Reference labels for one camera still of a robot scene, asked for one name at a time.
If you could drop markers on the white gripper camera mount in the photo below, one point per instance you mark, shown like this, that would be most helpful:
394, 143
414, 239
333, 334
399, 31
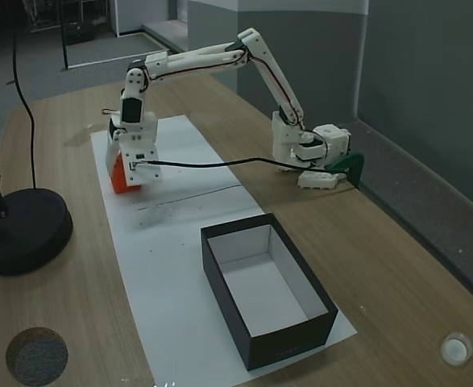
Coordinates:
143, 149

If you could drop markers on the small white round cap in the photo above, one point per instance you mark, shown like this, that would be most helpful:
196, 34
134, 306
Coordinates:
456, 349

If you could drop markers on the white paper sheet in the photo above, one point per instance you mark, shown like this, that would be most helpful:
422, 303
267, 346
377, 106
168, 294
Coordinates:
171, 282
179, 161

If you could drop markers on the black cardboard box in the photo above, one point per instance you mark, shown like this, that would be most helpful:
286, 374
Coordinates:
288, 346

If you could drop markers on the black round stand base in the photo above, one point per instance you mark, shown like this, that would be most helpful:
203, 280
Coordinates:
22, 234

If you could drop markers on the orange cube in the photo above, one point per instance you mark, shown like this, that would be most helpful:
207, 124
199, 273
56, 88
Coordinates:
118, 177

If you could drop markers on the green table clamp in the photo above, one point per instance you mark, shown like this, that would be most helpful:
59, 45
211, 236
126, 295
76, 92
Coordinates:
351, 161

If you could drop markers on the black background metal frame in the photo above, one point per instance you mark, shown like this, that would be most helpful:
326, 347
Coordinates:
64, 40

